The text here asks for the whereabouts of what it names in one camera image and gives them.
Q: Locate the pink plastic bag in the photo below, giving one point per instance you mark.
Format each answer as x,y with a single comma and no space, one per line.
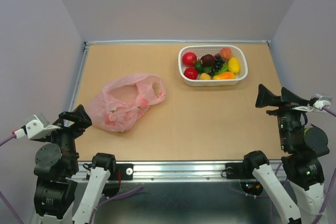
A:
123,101

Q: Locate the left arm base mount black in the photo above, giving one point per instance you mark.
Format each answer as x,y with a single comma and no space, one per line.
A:
124,171

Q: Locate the red apple upper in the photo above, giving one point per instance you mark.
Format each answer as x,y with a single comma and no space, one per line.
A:
189,59

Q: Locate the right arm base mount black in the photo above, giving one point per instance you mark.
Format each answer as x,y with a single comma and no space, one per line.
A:
236,171

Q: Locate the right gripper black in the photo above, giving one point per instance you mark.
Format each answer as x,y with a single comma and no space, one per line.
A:
265,96

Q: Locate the orange yellow mango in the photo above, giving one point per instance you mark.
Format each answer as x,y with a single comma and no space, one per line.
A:
224,76

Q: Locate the green starfruit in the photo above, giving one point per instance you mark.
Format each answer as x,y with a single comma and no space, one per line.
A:
222,70

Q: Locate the red apple lower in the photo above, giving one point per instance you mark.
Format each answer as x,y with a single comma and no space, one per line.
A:
190,73

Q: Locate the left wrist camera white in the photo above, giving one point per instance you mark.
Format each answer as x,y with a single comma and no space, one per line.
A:
35,127

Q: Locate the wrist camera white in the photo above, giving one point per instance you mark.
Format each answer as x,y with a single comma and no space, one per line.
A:
35,127
317,103

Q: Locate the dark purple round fruit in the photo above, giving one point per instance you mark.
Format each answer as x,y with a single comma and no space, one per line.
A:
208,60

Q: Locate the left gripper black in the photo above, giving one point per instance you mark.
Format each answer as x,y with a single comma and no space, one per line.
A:
82,119

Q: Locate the aluminium front rail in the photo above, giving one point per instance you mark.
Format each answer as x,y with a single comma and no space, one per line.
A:
179,172

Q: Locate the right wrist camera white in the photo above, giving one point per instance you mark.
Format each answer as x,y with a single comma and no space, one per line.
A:
317,103

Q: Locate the green lime fruit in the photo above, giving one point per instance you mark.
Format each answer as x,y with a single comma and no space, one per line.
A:
199,67

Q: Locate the yellow starfruit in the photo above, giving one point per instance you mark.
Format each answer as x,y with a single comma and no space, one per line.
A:
205,76

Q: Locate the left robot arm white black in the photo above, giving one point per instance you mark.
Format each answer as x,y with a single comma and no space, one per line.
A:
56,164

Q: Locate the yellow lemon fruit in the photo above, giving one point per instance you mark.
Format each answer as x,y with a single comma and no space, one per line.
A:
233,65

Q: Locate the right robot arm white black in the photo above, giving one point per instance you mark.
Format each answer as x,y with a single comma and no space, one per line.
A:
305,175

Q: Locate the orange peach fruit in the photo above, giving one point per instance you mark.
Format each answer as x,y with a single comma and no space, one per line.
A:
225,53

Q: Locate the red apple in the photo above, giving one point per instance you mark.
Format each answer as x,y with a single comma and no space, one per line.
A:
190,73
189,59

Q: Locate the white plastic basket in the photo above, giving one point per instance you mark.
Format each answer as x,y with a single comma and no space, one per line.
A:
213,50

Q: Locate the dark grape bunch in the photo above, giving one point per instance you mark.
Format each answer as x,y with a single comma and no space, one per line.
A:
218,65

